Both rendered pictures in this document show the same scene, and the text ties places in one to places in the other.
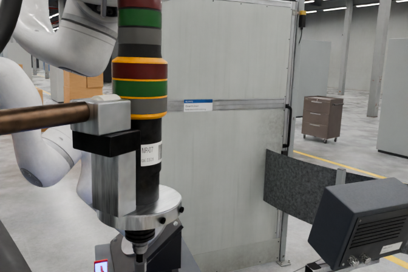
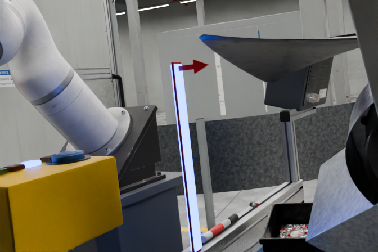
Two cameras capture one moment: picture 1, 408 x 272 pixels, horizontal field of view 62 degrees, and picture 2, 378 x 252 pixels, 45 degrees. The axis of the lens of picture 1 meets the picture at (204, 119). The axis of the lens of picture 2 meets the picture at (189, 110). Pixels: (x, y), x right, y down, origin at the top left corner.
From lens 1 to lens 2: 0.75 m
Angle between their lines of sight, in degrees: 35
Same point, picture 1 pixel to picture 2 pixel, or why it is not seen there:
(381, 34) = (136, 40)
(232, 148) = not seen: hidden behind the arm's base
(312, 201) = (175, 167)
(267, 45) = (81, 3)
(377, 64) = (140, 73)
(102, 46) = not seen: outside the picture
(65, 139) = (14, 1)
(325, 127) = not seen: hidden behind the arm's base
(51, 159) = (13, 17)
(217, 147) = (48, 134)
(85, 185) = (41, 66)
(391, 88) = (170, 86)
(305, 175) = (161, 142)
